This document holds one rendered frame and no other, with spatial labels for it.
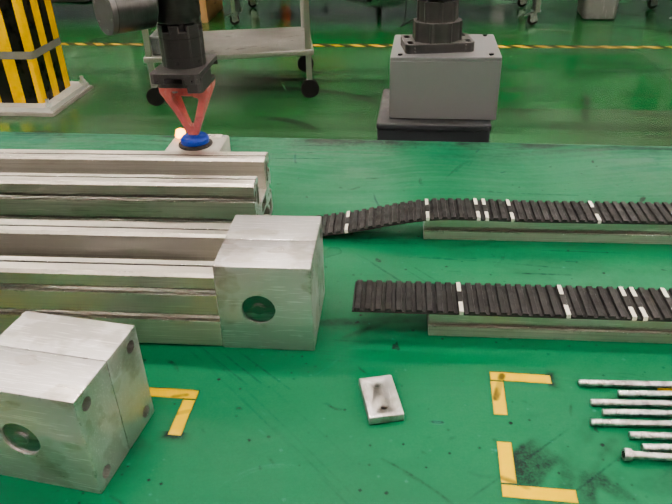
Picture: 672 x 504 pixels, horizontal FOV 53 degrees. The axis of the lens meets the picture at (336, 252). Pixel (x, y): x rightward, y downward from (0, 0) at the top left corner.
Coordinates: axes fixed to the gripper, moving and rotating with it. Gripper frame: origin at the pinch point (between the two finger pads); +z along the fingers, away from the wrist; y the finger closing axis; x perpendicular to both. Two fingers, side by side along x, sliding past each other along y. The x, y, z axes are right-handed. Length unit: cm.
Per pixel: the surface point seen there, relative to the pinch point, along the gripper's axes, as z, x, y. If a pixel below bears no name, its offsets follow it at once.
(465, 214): 4.8, 37.0, 14.6
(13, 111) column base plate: 84, -176, -242
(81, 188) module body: 0.9, -8.7, 18.0
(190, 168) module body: 1.2, 2.5, 10.8
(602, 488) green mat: 8, 45, 52
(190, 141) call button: 1.2, 0.0, 1.9
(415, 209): 5.1, 31.0, 12.9
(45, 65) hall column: 63, -161, -259
